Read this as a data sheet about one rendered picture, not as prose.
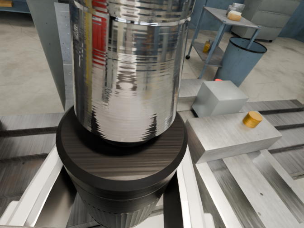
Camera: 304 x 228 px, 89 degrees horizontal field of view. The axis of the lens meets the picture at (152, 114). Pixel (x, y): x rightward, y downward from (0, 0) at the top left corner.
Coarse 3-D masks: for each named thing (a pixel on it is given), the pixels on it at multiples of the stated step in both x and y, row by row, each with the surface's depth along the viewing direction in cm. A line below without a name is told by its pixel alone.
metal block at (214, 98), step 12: (204, 84) 27; (216, 84) 27; (228, 84) 28; (204, 96) 27; (216, 96) 24; (228, 96) 25; (240, 96) 25; (204, 108) 27; (216, 108) 25; (228, 108) 26; (240, 108) 27
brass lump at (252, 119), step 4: (248, 112) 25; (252, 112) 25; (248, 116) 25; (252, 116) 24; (256, 116) 25; (260, 116) 25; (244, 120) 25; (248, 120) 25; (252, 120) 24; (256, 120) 24; (260, 120) 24; (248, 124) 25; (252, 124) 25; (256, 124) 25
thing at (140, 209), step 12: (72, 180) 5; (84, 192) 5; (156, 192) 5; (84, 204) 8; (96, 204) 5; (108, 204) 5; (120, 204) 5; (132, 204) 5; (144, 204) 6; (156, 204) 8; (96, 216) 7; (108, 216) 6; (120, 216) 6; (132, 216) 6; (144, 216) 8
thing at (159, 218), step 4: (156, 216) 31; (160, 216) 31; (144, 220) 30; (148, 220) 30; (152, 220) 30; (156, 220) 30; (160, 220) 30; (140, 224) 30; (144, 224) 30; (148, 224) 30; (152, 224) 30; (156, 224) 30; (160, 224) 30
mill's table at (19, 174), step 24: (0, 120) 32; (24, 120) 33; (48, 120) 34; (288, 120) 47; (0, 144) 28; (24, 144) 29; (48, 144) 30; (288, 144) 39; (0, 168) 25; (24, 168) 26; (288, 168) 34; (0, 192) 23; (0, 216) 21; (72, 216) 22
